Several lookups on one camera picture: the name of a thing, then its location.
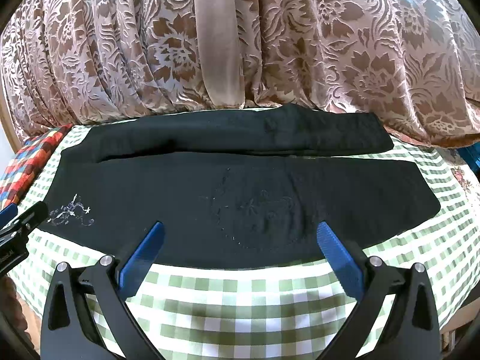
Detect colorful patchwork blanket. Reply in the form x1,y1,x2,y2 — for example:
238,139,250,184
1,124,73,209

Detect brown floral curtain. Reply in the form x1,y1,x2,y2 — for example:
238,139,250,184
1,0,479,148

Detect black pants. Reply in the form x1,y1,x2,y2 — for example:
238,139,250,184
41,104,440,269

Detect floral cream mattress cover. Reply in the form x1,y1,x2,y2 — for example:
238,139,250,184
437,148,479,197

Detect blue plastic object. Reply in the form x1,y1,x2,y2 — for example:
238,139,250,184
456,143,480,176

